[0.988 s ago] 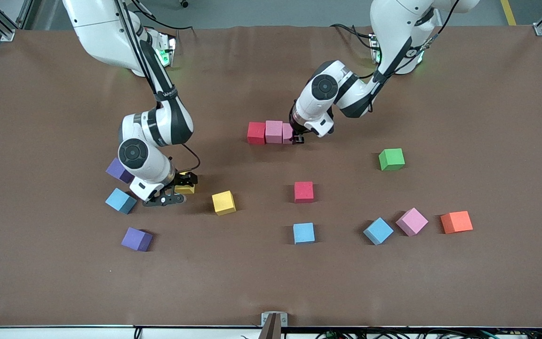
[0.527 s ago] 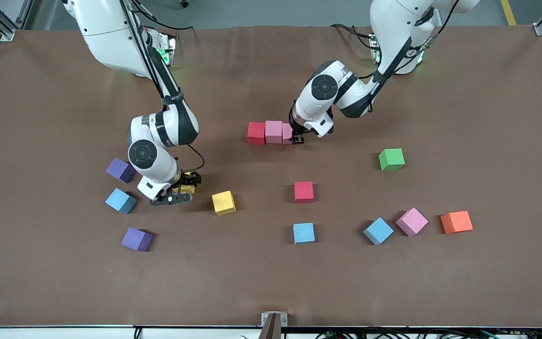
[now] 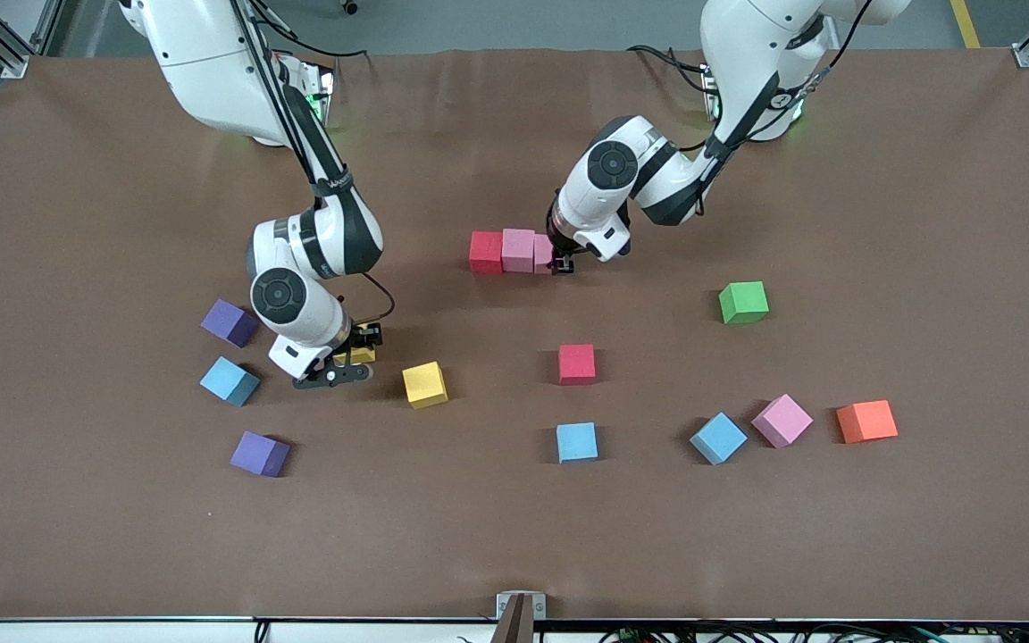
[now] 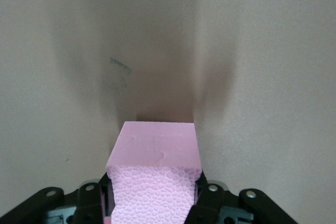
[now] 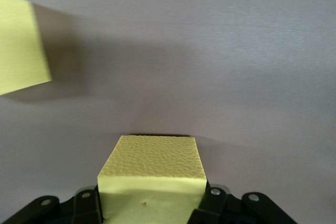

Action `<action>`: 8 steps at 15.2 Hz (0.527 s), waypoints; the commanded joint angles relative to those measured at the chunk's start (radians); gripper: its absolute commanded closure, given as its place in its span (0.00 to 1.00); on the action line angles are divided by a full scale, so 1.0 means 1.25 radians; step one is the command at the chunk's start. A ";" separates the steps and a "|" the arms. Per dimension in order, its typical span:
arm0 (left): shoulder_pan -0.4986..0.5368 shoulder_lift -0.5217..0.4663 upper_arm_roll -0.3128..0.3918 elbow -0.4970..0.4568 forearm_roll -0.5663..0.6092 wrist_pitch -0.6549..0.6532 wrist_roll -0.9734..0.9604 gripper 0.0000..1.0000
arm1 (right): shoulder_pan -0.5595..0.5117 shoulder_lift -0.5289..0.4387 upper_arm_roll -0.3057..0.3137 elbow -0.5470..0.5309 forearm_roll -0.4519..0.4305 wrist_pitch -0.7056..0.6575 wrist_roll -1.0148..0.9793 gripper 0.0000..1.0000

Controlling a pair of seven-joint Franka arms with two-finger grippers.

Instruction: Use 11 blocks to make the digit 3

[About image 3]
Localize orange foam block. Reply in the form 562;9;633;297
836;399;899;445

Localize black left base cable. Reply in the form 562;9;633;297
626;43;710;93

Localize red foam block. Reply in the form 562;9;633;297
557;344;597;386
468;230;505;274

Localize brown table mat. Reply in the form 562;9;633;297
0;45;1029;623

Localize light blue foam block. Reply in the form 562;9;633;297
199;355;262;408
556;422;599;464
689;412;749;466

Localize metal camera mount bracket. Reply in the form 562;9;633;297
495;591;548;643

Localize black base cable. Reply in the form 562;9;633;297
251;0;371;60
626;43;710;93

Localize black right base cable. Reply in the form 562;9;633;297
251;0;371;60

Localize green foam block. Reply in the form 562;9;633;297
718;280;770;325

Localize purple foam block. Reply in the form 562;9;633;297
200;298;260;349
230;430;291;479

